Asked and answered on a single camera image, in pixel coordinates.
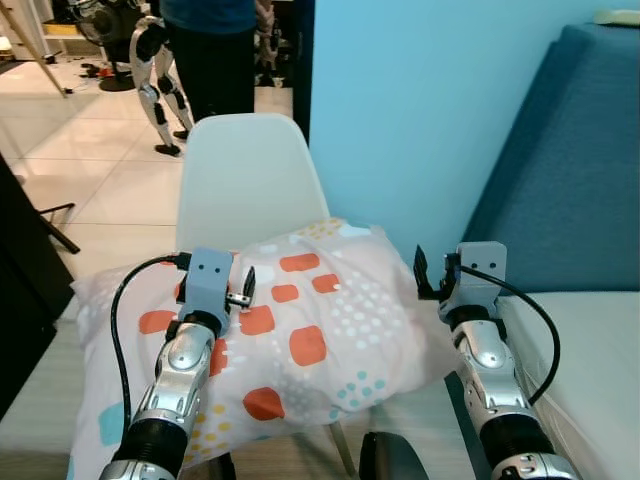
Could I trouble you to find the dark door frame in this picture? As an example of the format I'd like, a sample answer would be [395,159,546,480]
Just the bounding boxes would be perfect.
[293,0,316,141]

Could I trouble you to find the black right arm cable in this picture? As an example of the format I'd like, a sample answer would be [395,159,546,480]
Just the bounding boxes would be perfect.
[487,265,562,406]

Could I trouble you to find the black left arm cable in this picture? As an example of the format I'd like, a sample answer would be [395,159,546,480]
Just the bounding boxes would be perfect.
[109,253,192,441]

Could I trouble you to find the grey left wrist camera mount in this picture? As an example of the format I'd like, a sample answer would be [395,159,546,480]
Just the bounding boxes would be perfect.
[180,247,237,321]

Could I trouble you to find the white and black humanoid robot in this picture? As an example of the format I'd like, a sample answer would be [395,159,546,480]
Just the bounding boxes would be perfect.
[128,15,196,157]

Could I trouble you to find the black furniture with legs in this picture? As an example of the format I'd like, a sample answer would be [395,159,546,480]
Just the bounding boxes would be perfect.
[0,155,81,417]

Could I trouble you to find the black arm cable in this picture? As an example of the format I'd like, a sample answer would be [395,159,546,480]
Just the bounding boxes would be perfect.
[487,265,562,406]
[109,253,192,441]

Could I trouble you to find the black standing fan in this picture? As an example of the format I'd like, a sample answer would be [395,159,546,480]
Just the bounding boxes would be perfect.
[75,0,147,91]

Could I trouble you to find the black robot foot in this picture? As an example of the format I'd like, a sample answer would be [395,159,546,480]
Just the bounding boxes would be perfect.
[358,432,431,480]

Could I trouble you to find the white pillow with orange patches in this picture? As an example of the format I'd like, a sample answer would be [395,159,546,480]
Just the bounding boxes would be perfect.
[68,217,461,480]

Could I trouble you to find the white plastic chair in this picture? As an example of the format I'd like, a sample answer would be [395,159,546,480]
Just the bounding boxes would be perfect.
[175,113,357,477]

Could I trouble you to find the pale green cushion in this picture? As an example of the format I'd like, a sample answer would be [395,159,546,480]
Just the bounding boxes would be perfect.
[595,9,640,27]

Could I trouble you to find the person in black trousers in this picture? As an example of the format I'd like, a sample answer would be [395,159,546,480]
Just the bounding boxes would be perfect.
[160,0,263,126]

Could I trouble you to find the wooden easel leg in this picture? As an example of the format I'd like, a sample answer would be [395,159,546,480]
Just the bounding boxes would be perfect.
[0,0,71,98]

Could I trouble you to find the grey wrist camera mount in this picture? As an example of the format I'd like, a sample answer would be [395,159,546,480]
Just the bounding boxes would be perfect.
[455,243,509,321]
[180,247,237,321]

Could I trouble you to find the teal upholstered sofa back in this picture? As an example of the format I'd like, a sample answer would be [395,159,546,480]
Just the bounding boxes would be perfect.
[462,22,640,294]

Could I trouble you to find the white seat cushion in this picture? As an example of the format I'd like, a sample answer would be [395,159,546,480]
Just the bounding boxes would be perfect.
[445,290,640,480]

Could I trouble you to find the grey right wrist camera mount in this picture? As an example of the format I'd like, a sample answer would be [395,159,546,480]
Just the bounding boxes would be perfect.
[455,243,509,321]

